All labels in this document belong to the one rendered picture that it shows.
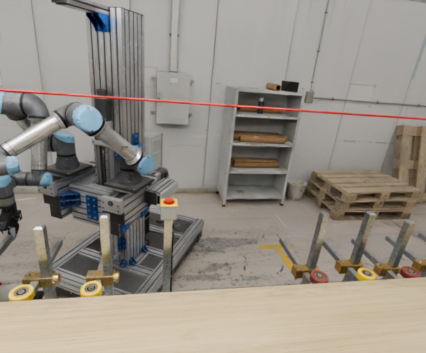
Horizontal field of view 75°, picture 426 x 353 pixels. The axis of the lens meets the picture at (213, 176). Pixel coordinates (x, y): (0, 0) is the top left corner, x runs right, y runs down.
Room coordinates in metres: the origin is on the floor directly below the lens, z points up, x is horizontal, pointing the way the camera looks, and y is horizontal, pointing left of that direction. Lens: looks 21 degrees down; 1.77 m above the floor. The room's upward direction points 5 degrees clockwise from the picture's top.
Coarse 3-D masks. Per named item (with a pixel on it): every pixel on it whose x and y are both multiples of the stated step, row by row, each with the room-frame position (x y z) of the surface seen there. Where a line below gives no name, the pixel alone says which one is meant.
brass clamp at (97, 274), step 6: (90, 270) 1.00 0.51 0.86; (96, 270) 1.00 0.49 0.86; (102, 270) 1.01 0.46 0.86; (114, 270) 1.02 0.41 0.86; (90, 276) 0.97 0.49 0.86; (96, 276) 0.97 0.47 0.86; (102, 276) 0.97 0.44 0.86; (108, 276) 0.98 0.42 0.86; (114, 276) 0.99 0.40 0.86; (102, 282) 0.97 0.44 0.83; (108, 282) 0.97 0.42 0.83; (114, 282) 0.97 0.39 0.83
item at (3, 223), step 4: (4, 212) 1.20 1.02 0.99; (8, 212) 1.20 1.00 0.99; (12, 212) 1.22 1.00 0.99; (0, 216) 1.18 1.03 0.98; (4, 216) 1.18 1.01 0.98; (8, 216) 1.18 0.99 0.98; (0, 220) 1.16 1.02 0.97; (4, 220) 1.17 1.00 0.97; (8, 220) 1.17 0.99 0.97; (0, 224) 1.14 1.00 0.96; (4, 224) 1.15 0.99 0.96; (8, 224) 1.17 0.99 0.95; (0, 228) 1.13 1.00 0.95; (4, 228) 1.13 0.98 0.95
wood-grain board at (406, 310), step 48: (240, 288) 0.94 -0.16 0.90; (288, 288) 0.96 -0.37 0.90; (336, 288) 0.99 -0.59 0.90; (384, 288) 1.02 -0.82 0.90; (0, 336) 0.62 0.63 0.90; (48, 336) 0.64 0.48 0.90; (96, 336) 0.65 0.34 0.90; (144, 336) 0.67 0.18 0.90; (192, 336) 0.69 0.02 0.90; (240, 336) 0.71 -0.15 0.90; (288, 336) 0.72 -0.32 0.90; (336, 336) 0.74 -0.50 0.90; (384, 336) 0.76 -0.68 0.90
